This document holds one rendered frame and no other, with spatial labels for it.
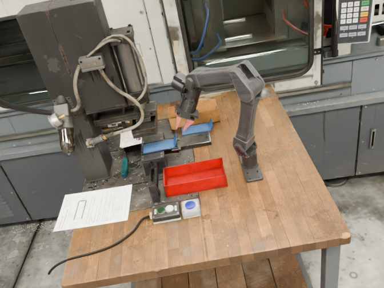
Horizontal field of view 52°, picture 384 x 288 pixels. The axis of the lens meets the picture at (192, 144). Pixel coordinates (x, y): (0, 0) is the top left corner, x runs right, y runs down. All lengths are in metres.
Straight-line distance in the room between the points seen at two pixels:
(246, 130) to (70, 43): 0.72
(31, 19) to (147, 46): 0.85
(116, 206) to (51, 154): 1.10
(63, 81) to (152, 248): 0.70
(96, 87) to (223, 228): 0.71
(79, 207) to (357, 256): 1.59
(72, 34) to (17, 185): 1.62
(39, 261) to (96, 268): 1.49
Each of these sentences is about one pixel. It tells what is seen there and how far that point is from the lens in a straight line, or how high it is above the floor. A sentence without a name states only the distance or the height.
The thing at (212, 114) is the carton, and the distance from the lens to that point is 1.95.
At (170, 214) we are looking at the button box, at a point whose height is 0.93.
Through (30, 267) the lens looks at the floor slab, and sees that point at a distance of 2.93.
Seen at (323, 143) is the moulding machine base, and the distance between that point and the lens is 2.62.
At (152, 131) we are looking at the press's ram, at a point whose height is 1.12.
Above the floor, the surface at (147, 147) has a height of 0.99.
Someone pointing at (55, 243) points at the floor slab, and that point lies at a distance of 2.98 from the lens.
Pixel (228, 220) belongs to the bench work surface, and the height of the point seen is 0.90.
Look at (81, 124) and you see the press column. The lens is 1.65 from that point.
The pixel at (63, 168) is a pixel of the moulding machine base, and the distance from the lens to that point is 2.71.
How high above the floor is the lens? 1.96
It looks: 35 degrees down
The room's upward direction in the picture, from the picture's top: 12 degrees counter-clockwise
